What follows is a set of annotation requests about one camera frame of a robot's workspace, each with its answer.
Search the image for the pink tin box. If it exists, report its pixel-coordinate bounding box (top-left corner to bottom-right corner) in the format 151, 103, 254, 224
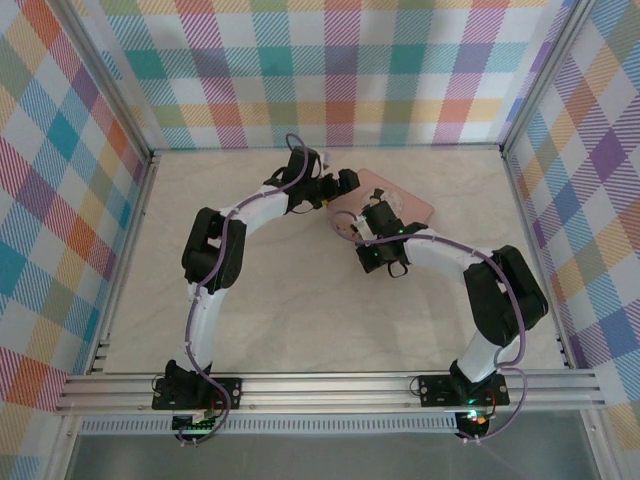
327, 168, 434, 229

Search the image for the grey metal panel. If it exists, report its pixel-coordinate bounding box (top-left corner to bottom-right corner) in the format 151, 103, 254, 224
64, 433, 601, 480

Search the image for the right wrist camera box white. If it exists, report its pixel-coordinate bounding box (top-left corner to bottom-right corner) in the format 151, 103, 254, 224
351, 215, 375, 242

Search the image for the thin aluminium floor rail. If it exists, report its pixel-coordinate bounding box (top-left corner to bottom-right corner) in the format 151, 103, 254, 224
149, 143, 505, 152

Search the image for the aluminium side floor rail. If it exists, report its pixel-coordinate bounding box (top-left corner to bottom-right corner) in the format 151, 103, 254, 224
501, 152, 576, 371
85, 152, 162, 376

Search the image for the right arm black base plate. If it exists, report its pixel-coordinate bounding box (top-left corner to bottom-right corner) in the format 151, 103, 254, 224
417, 372, 511, 408

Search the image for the wide aluminium base rail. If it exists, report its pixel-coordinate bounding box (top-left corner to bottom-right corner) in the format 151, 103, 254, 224
53, 370, 607, 415

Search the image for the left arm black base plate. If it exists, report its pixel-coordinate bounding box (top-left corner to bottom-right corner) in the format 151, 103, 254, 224
151, 376, 244, 412

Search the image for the aluminium corner post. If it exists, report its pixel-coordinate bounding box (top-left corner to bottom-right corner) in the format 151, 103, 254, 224
499, 0, 594, 157
62, 0, 157, 157

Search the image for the slotted grey cable duct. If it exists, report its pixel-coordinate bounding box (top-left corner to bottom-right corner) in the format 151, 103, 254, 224
78, 417, 460, 436

